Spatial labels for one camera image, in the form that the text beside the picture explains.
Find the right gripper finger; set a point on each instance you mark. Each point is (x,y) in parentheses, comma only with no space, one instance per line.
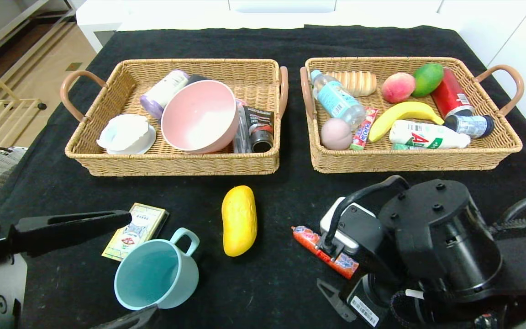
(336,299)

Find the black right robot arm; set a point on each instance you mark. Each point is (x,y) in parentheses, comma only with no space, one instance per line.
(441,228)

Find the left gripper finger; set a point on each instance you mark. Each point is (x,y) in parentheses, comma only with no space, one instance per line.
(62,230)
(135,320)

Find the white ceramic dish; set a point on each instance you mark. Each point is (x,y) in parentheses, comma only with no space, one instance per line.
(126,134)

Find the teal plastic mug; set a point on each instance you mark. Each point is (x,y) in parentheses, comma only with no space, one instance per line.
(153,274)

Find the pale pink peach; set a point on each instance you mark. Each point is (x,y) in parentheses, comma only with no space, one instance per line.
(336,135)

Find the red candy pack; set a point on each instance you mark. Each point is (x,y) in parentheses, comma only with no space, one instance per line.
(363,130)

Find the playing card box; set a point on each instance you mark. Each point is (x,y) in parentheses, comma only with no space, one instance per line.
(142,228)

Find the yellow banana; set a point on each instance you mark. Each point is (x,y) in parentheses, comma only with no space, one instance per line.
(402,113)

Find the black packaged item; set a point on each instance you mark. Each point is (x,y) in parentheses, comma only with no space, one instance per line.
(258,121)

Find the white cabinet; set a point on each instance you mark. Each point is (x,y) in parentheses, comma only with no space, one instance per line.
(153,13)

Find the grey shelf unit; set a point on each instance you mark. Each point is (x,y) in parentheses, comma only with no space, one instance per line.
(16,20)

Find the red peach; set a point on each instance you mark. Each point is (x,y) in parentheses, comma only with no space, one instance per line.
(398,87)

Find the white milk drink bottle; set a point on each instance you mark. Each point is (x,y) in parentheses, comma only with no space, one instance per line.
(427,136)

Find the orange sausage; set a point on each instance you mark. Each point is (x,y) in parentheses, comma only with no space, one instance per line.
(306,237)

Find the pink bowl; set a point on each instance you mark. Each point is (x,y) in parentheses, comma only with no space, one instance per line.
(199,118)

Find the white bottle purple cap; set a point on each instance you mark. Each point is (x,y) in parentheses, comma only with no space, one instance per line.
(165,92)

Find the small silver jar black cap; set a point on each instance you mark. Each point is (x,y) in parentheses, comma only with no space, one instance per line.
(470,125)

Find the red soda can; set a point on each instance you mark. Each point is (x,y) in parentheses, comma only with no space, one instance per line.
(450,93)

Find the black table cloth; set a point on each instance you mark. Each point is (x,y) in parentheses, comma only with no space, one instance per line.
(290,205)

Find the ridged bread loaf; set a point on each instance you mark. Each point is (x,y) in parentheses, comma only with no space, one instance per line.
(359,82)

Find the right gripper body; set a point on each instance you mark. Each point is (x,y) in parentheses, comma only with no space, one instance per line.
(362,307)

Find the wicker basket holding pink bowl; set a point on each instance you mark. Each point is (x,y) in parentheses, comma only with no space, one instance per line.
(176,167)

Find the water bottle blue cap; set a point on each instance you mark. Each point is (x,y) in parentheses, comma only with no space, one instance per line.
(336,98)

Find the wicker basket holding food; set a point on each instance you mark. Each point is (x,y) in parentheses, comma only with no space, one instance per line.
(473,160)

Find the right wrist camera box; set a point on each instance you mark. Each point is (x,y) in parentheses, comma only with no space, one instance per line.
(363,211)

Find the green mango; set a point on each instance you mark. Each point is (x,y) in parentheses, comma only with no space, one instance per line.
(428,78)

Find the yellow mango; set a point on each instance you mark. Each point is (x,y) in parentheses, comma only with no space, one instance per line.
(239,221)

